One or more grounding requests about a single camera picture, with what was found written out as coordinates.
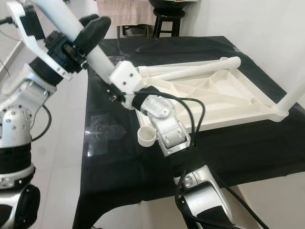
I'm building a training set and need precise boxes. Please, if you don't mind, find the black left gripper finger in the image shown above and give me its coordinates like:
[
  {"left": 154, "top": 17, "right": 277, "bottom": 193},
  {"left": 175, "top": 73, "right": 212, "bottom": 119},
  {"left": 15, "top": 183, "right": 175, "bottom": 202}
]
[
  {"left": 78, "top": 13, "right": 101, "bottom": 27},
  {"left": 75, "top": 16, "right": 113, "bottom": 57}
]

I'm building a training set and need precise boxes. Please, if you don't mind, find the white plastic children table top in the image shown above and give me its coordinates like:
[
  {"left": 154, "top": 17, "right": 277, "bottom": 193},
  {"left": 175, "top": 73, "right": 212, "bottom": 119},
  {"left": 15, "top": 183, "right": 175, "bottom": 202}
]
[{"left": 136, "top": 56, "right": 290, "bottom": 147}]

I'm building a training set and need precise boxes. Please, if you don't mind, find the beige patterned tablecloth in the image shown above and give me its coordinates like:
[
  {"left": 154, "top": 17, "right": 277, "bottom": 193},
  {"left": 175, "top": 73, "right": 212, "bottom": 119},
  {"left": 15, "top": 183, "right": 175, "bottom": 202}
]
[{"left": 98, "top": 0, "right": 154, "bottom": 27}]

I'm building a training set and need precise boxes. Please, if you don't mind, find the black stool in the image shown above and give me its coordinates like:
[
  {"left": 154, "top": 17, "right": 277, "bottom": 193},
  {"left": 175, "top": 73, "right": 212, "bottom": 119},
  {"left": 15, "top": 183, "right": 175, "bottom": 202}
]
[{"left": 152, "top": 7, "right": 186, "bottom": 39}]

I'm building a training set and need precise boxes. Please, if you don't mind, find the black tablecloth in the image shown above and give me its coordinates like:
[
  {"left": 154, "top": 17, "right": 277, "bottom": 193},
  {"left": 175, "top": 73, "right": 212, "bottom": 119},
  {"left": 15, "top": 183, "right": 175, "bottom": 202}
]
[{"left": 71, "top": 36, "right": 305, "bottom": 229}]

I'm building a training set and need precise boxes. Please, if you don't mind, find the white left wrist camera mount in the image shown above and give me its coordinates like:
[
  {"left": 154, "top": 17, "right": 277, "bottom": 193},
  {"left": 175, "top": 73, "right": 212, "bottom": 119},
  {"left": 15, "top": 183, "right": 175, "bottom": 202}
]
[{"left": 6, "top": 0, "right": 65, "bottom": 79}]

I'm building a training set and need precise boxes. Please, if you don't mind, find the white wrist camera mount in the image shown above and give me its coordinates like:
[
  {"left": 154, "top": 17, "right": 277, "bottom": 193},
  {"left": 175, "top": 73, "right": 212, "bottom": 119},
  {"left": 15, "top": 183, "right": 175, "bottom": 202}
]
[
  {"left": 6, "top": 0, "right": 65, "bottom": 79},
  {"left": 109, "top": 61, "right": 146, "bottom": 110}
]

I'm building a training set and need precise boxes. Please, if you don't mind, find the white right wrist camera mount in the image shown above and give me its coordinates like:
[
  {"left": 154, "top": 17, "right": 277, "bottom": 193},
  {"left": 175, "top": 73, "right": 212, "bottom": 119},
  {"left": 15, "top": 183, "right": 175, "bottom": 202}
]
[{"left": 109, "top": 61, "right": 146, "bottom": 110}]

